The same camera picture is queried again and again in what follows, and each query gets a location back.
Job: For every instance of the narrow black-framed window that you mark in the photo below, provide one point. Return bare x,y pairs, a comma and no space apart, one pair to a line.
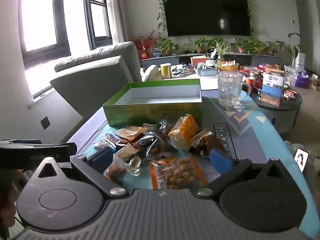
97,12

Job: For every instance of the white air purifier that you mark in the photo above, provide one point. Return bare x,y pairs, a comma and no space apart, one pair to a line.
300,60

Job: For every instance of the yellow can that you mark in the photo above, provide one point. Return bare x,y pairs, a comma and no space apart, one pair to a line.
165,71

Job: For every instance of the orange bread packet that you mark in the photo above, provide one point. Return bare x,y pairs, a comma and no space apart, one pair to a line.
183,130

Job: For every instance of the white oval coffee table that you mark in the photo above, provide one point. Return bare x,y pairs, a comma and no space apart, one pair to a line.
187,76

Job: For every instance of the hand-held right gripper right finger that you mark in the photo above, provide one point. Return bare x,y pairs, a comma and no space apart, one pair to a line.
221,160

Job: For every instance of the potted green plant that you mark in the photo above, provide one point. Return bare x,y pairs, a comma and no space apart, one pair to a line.
241,46
166,46
201,43
257,47

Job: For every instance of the wicker basket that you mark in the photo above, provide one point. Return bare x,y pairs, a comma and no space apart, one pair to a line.
228,67

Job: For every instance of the light curtain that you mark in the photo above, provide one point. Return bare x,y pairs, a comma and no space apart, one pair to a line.
117,10

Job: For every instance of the clear glass mug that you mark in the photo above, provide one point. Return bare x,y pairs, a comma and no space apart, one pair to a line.
228,87

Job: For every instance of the small orange snack packet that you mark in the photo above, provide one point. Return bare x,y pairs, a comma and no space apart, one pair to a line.
130,132

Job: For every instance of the dark red snack packet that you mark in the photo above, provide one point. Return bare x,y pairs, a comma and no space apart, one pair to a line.
107,141

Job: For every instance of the orange cardboard box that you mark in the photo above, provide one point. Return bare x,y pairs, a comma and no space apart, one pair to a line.
198,60

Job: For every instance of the brown snack packet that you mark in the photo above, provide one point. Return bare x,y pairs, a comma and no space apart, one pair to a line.
207,140

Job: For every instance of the large black-framed window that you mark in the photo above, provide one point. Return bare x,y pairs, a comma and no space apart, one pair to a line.
40,17

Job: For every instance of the spider plant in vase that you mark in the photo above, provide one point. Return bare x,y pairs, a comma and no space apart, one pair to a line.
221,48

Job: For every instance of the black wall socket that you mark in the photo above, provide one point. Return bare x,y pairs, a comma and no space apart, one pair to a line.
45,123

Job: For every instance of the patterned table mat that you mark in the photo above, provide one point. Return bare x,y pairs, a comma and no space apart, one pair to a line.
250,140

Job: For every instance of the blue plastic tray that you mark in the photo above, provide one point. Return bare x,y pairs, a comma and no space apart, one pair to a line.
206,71

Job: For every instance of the green cardboard box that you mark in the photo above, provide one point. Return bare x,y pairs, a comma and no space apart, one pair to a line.
155,105

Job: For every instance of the person's left hand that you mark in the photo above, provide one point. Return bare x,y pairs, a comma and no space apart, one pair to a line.
8,205

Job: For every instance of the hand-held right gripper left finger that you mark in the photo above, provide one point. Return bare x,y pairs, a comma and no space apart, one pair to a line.
101,158

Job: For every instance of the wall-mounted black television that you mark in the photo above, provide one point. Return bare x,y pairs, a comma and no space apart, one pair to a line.
207,12

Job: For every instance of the smartphone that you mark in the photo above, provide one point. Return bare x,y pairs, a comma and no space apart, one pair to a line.
301,159

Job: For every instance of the purple gift bag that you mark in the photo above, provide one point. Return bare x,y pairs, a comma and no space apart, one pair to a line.
302,81

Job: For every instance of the dark clear snack packet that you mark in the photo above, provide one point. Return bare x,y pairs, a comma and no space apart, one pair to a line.
165,127

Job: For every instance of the low television cabinet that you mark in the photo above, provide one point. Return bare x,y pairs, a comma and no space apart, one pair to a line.
162,61

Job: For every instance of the grey armchair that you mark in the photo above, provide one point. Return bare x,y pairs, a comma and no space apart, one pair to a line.
95,80

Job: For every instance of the red flower arrangement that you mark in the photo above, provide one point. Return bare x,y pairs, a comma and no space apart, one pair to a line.
146,45

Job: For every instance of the clear packet of brown snacks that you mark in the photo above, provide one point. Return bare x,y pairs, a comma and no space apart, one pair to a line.
120,170

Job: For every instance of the beige snack packet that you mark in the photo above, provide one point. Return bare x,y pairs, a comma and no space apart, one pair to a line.
126,151

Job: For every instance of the black silver snack packet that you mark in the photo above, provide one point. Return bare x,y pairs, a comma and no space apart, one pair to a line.
150,142

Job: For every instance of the orange peanut packet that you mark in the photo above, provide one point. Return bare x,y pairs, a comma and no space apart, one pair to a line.
175,175

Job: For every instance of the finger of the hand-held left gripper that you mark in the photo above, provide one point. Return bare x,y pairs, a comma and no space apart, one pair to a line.
71,148

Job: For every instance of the round dark side table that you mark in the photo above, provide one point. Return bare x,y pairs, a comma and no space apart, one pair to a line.
287,110

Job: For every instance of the white and blue box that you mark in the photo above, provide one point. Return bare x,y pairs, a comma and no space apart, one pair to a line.
272,90

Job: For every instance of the large-leaf potted plant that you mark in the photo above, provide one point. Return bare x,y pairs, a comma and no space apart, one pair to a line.
290,47

